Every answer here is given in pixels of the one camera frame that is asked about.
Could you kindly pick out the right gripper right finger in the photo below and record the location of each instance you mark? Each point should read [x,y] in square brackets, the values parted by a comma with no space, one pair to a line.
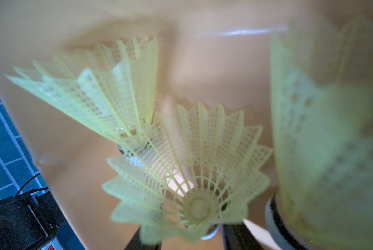
[238,237]

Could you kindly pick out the yellow shuttlecock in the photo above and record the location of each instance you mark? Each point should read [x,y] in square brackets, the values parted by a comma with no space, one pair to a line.
[322,116]
[109,89]
[187,172]

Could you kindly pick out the yellow shuttlecock bottom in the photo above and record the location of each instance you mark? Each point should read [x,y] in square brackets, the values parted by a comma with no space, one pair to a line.
[322,116]

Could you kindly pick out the yellow plastic storage box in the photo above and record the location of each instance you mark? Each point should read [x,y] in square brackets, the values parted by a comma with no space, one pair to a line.
[214,52]

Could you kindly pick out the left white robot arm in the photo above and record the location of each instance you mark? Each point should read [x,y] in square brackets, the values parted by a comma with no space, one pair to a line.
[29,221]

